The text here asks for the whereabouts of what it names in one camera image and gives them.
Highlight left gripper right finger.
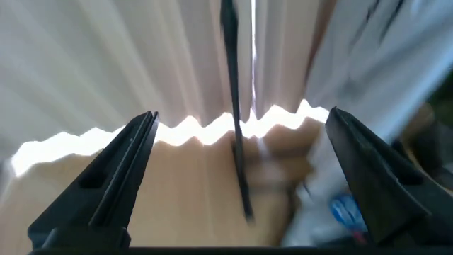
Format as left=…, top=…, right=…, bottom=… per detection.
left=324, top=106, right=453, bottom=247

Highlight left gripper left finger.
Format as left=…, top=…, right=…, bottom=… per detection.
left=27, top=110, right=160, bottom=249

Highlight pale grey shorts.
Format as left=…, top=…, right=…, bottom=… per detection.
left=304, top=0, right=453, bottom=199

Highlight black clothes rack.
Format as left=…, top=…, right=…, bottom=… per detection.
left=219, top=0, right=298, bottom=224

